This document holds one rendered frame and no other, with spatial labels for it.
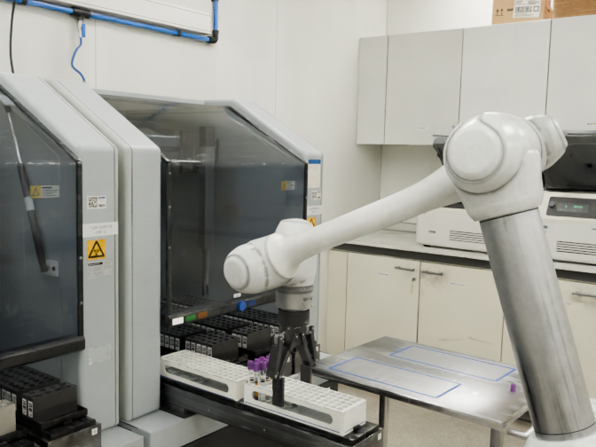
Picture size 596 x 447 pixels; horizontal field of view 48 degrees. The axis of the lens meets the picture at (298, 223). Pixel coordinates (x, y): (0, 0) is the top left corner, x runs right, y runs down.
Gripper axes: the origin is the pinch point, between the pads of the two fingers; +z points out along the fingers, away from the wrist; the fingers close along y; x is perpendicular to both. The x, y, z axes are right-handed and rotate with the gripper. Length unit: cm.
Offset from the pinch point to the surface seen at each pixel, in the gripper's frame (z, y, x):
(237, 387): 1.1, -4.9, 13.6
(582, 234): -19, 230, -6
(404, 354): 4, 57, 0
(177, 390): 6.1, -6.9, 32.9
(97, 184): -49, -28, 38
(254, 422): 7.6, -6.9, 6.1
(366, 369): 4.3, 36.6, 1.5
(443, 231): -14, 230, 70
